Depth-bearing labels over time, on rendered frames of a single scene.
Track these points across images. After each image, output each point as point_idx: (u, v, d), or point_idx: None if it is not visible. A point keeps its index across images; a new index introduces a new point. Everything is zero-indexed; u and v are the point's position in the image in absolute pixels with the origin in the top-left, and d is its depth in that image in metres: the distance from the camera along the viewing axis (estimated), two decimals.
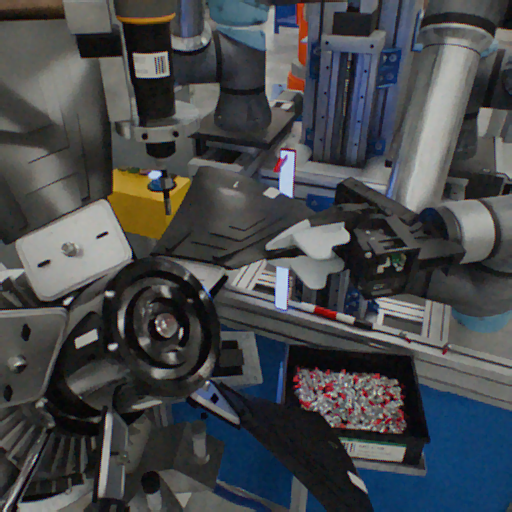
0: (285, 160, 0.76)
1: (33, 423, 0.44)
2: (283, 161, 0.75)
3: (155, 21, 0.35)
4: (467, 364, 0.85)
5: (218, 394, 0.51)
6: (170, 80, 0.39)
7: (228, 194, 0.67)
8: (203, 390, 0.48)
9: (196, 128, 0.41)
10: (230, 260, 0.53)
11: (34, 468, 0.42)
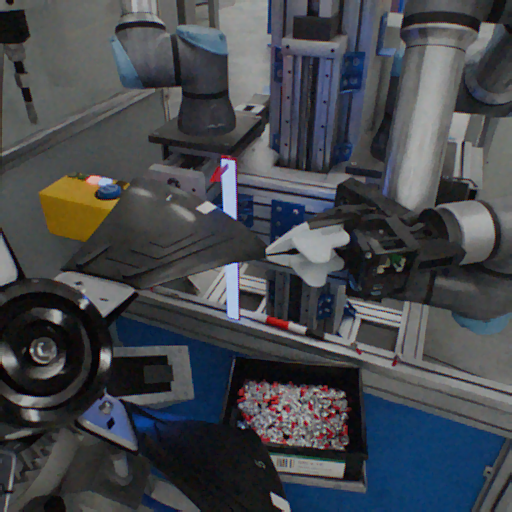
0: (224, 168, 0.74)
1: None
2: (222, 170, 0.74)
3: None
4: (417, 376, 0.83)
5: (124, 417, 0.49)
6: None
7: (158, 208, 0.65)
8: (103, 413, 0.47)
9: (44, 0, 0.33)
10: (141, 279, 0.51)
11: None
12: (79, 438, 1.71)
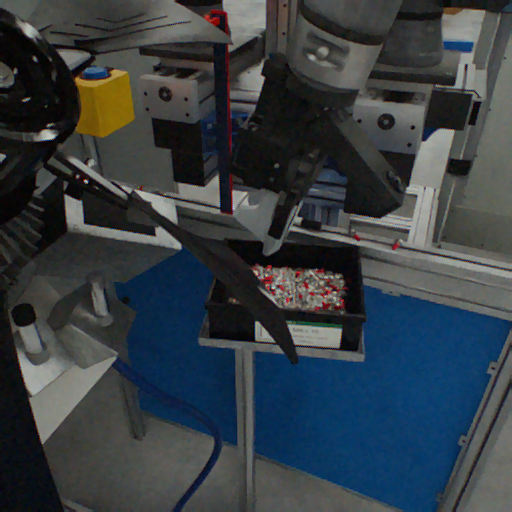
0: (214, 21, 0.70)
1: None
2: (212, 21, 0.69)
3: None
4: (418, 258, 0.79)
5: None
6: None
7: (224, 256, 0.58)
8: None
9: None
10: (143, 204, 0.43)
11: None
12: None
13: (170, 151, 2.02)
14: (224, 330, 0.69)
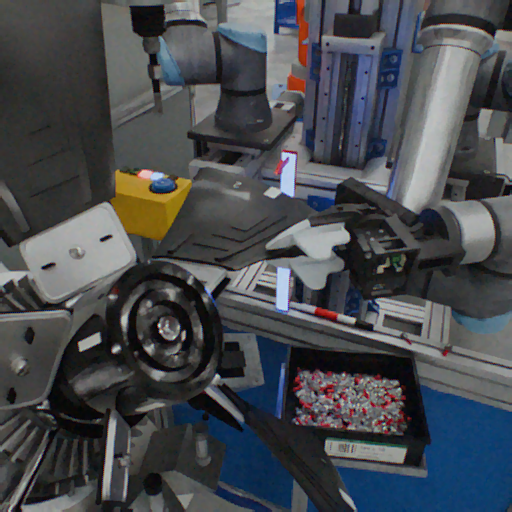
0: (286, 162, 0.76)
1: None
2: (284, 163, 0.76)
3: None
4: (468, 366, 0.85)
5: (118, 499, 0.40)
6: None
7: (309, 451, 0.61)
8: None
9: None
10: (256, 425, 0.47)
11: (37, 470, 0.42)
12: None
13: None
14: None
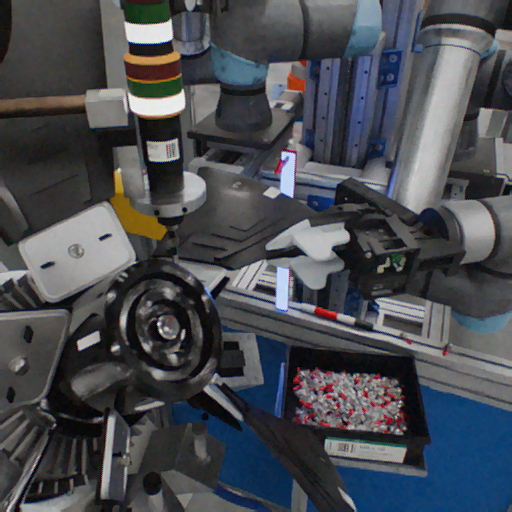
0: (285, 161, 0.76)
1: None
2: (284, 162, 0.75)
3: (167, 116, 0.39)
4: (468, 365, 0.85)
5: (117, 498, 0.40)
6: (180, 161, 0.43)
7: (309, 450, 0.61)
8: None
9: (203, 201, 0.45)
10: (255, 424, 0.47)
11: (36, 469, 0.42)
12: None
13: None
14: None
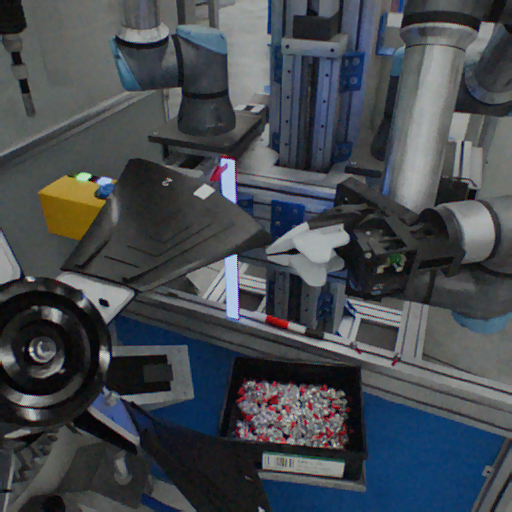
0: (224, 168, 0.74)
1: None
2: (222, 169, 0.74)
3: None
4: (416, 376, 0.83)
5: None
6: None
7: (231, 469, 0.59)
8: None
9: None
10: (153, 447, 0.45)
11: None
12: (79, 438, 1.71)
13: None
14: None
